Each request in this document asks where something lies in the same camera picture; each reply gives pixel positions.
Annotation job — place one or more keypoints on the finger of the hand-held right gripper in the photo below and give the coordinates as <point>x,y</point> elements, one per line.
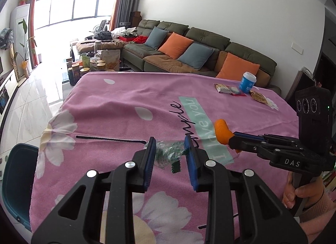
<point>275,138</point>
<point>249,145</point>

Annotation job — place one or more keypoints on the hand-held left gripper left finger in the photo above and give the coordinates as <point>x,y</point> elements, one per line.
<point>151,160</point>

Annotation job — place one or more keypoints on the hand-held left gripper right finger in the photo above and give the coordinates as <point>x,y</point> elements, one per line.
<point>189,165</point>

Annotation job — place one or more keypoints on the clear green-print wrapper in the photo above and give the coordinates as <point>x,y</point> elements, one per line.
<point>169,154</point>

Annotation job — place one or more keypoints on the orange peel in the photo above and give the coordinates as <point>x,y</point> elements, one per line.
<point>221,131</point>

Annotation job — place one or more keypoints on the blue plastic trash bin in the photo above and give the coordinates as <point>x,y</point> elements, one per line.
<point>18,181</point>

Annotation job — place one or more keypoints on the person's right forearm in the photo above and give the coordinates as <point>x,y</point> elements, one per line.
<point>317,215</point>

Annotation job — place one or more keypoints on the person's right hand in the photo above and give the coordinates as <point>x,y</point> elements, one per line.
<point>288,194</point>

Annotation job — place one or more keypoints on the golden brown packet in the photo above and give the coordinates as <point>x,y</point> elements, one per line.
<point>258,96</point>

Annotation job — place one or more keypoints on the dark wooden furniture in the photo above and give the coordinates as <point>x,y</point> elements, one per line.
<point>296,84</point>

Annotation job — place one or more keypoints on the clear red-edged packet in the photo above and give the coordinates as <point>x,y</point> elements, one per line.
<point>238,91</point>

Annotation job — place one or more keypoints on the pink flower-print blanket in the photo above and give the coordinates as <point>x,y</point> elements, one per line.
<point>131,102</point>

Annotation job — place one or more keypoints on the blue paper cup white lid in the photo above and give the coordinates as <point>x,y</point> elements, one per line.
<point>247,82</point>

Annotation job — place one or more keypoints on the clear red snack packet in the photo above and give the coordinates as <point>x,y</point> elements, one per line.
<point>222,88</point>

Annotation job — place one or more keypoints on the orange cushion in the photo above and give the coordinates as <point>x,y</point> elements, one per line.
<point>236,67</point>
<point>174,46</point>

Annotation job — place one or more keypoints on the black glass coffee table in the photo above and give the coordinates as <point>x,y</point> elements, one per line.
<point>123,69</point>

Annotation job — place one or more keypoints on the brown sofa seat pad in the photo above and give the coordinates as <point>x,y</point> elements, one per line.
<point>168,63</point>

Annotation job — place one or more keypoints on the large blue cushion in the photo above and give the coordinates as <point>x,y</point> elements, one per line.
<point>195,55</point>

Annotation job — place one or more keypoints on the kraft paper snack bag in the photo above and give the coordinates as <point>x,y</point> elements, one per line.
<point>110,60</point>

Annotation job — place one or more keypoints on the group of jars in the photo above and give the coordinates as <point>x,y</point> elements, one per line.
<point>78,72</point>

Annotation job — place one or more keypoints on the green sectional sofa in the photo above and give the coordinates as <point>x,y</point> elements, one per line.
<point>204,36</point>

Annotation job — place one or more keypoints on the green packet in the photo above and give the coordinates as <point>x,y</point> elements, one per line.
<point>86,60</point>

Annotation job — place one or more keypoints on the red cloth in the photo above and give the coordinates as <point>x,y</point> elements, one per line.
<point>141,39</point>

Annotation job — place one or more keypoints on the small blue cushion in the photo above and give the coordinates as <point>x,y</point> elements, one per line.
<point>156,38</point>

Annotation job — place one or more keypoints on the brown ottoman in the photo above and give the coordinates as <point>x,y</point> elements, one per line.
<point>86,46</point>

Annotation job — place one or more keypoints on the pile of white clothes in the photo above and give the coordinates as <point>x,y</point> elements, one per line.
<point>123,31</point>

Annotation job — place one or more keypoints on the black bag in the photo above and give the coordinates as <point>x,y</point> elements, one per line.
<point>103,35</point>

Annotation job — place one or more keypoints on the brown cardboard boxes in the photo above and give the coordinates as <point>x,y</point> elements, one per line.
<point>135,18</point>

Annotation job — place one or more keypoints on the white fan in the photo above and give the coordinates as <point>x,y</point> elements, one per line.
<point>101,25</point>

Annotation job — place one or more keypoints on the small white bin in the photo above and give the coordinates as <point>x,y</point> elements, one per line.
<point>39,58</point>

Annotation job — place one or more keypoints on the black cabinet appliance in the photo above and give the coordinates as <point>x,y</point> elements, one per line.
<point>3,101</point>

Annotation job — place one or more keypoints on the orange grey curtain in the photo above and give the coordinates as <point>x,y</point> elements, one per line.
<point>31,23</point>
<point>126,0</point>

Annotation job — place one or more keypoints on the white black-topped tv cabinet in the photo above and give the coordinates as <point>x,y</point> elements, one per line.
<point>9,81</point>

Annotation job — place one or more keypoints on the tall leafy plant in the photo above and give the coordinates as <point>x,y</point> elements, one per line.
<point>25,50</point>

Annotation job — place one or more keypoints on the wooden stand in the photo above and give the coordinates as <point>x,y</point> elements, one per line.
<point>14,63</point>

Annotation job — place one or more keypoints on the large black-framed window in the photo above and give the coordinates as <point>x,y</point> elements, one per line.
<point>73,5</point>

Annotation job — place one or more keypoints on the patterned hanging cloth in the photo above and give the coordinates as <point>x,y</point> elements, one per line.
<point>5,38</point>

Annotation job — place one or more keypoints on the white standing air conditioner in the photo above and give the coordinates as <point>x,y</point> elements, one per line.
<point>18,15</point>

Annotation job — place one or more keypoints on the white wall plate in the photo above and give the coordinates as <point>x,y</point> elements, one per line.
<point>297,49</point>

